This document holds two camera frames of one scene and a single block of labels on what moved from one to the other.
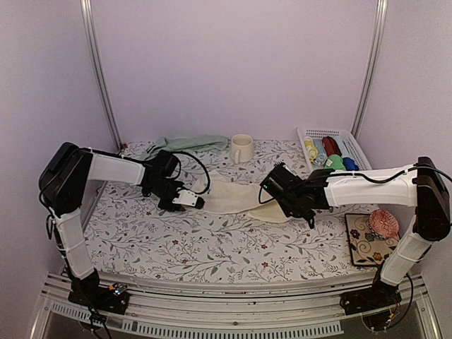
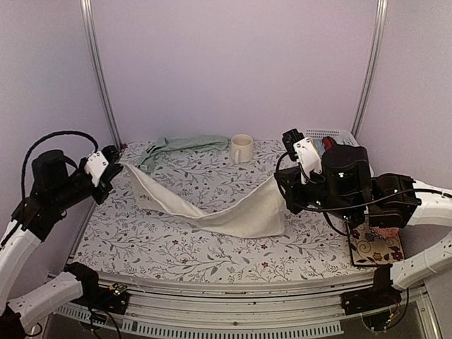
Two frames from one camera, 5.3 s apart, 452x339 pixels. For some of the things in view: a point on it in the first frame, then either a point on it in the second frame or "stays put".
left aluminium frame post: (89, 19) stays put
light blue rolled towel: (322, 156) stays put
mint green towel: (183, 144) stays put
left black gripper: (164, 206) → (106, 185)
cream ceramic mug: (241, 147) stays put
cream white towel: (225, 195) → (258, 214)
